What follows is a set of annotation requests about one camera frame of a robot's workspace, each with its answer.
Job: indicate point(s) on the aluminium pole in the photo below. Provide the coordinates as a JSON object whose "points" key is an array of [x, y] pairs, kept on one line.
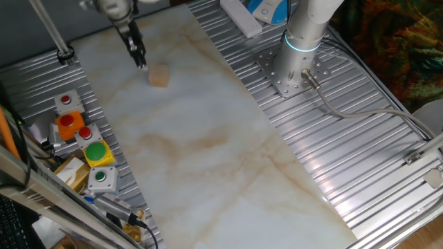
{"points": [[50, 26]]}

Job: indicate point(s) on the yellow cardboard box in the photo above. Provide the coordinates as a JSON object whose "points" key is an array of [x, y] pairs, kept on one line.
{"points": [[72, 171]]}

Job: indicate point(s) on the colourful patterned cloth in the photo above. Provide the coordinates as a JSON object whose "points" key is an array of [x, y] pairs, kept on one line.
{"points": [[398, 45]]}

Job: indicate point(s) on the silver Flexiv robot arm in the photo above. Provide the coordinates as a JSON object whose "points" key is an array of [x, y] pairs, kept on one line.
{"points": [[301, 27]]}

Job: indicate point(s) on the small wooden block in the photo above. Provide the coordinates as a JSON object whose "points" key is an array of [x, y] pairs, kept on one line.
{"points": [[159, 76]]}

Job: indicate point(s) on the small metal plate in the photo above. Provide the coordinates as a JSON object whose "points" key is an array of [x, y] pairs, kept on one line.
{"points": [[434, 178]]}

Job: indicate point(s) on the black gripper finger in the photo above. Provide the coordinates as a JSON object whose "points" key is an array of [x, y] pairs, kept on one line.
{"points": [[139, 61], [144, 59]]}

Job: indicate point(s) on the aluminium profile bar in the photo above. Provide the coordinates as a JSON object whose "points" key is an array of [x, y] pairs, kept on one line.
{"points": [[432, 143]]}

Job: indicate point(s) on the yellow box green button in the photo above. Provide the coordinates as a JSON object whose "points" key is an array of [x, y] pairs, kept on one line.
{"points": [[97, 154]]}

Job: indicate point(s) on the white round object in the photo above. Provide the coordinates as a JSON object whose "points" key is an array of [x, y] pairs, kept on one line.
{"points": [[429, 117]]}

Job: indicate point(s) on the grey box small red button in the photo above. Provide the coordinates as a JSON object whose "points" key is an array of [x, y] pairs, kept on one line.
{"points": [[67, 101]]}

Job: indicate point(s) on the silver cylindrical device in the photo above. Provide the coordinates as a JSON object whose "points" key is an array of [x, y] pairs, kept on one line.
{"points": [[114, 205]]}

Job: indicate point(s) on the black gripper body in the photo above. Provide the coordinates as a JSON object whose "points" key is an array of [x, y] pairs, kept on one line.
{"points": [[131, 36]]}

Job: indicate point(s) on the orange box red button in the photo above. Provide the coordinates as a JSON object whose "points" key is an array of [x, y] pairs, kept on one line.
{"points": [[69, 124]]}

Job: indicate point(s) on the grey box green button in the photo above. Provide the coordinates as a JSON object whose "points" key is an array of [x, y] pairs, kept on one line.
{"points": [[102, 178]]}

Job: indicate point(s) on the black pole clamp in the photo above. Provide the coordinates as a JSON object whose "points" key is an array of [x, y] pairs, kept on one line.
{"points": [[65, 55]]}

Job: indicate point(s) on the aluminium frame beam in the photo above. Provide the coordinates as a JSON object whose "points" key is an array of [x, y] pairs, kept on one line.
{"points": [[52, 204]]}

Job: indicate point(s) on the grey box large red button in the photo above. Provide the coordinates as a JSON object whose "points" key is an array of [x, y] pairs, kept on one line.
{"points": [[87, 135]]}

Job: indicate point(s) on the orange rod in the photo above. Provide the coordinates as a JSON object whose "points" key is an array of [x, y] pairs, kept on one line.
{"points": [[7, 135]]}

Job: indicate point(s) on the black keyboard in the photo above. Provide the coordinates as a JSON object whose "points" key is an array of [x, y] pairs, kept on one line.
{"points": [[12, 226]]}

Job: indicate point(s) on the small metal corner bracket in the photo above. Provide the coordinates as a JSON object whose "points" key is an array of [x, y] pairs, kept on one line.
{"points": [[412, 158]]}

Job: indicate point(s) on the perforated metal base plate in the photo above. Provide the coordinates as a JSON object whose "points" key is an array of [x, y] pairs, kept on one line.
{"points": [[322, 69]]}

